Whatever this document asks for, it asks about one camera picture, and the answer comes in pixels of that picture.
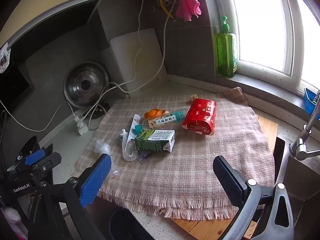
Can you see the green and white milk carton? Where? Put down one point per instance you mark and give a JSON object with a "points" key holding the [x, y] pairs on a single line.
{"points": [[155, 141]]}

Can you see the white printed label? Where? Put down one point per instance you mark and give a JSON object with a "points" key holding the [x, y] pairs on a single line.
{"points": [[3, 57]]}

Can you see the small blue basket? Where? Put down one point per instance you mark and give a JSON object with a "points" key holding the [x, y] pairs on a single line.
{"points": [[310, 102]]}

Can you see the clear plastic wrapper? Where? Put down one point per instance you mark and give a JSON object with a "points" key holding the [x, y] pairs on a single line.
{"points": [[102, 148]]}

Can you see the small tan peel scrap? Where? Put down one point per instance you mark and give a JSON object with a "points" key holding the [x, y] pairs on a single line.
{"points": [[195, 96]]}

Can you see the white squeezed tube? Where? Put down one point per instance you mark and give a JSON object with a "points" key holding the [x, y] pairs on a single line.
{"points": [[131, 130]]}

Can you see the metal faucet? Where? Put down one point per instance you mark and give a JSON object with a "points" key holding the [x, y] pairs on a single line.
{"points": [[301, 145]]}

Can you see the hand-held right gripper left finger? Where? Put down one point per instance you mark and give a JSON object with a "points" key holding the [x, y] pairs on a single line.
{"points": [[96, 180]]}

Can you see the black wok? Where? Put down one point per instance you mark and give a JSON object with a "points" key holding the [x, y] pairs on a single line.
{"points": [[26, 145]]}

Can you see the green soap dispenser bottle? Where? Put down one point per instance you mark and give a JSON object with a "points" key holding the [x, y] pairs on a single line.
{"points": [[226, 55]]}

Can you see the pink hanging rag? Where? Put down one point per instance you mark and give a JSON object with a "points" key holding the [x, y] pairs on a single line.
{"points": [[186, 7]]}

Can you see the pink checked fringed cloth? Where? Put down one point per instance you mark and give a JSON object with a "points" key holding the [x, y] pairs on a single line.
{"points": [[200, 160]]}

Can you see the white power strip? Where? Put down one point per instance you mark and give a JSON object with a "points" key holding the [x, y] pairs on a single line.
{"points": [[81, 127]]}

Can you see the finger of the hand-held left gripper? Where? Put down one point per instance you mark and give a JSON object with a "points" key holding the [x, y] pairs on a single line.
{"points": [[50, 160], [35, 157]]}

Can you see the steel sink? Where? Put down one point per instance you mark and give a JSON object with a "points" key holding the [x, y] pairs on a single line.
{"points": [[300, 180]]}

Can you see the white cutting board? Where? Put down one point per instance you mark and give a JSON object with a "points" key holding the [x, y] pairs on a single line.
{"points": [[130, 55]]}

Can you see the clear plastic bottle teal cap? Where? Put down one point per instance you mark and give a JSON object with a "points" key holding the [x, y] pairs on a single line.
{"points": [[165, 121]]}

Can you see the white window frame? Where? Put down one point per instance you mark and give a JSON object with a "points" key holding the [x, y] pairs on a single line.
{"points": [[290, 30]]}

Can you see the red tissue packet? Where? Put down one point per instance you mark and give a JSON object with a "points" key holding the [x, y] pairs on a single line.
{"points": [[200, 115]]}

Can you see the person's left forearm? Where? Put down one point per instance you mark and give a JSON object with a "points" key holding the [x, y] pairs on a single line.
{"points": [[11, 216]]}

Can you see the orange peel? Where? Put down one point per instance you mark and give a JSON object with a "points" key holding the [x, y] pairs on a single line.
{"points": [[153, 113]]}

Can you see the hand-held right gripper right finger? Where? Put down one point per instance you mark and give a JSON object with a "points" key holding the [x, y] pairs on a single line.
{"points": [[227, 177]]}

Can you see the metal pot lid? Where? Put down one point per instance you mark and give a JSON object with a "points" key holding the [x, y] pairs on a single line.
{"points": [[75, 85]]}

